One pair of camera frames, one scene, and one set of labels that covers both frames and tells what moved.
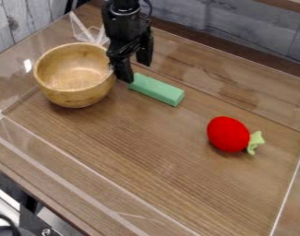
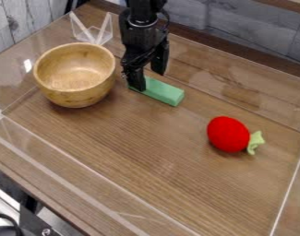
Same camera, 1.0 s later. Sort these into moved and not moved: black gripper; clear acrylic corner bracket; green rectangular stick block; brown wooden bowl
Moved: black gripper
Not moved: brown wooden bowl; clear acrylic corner bracket; green rectangular stick block
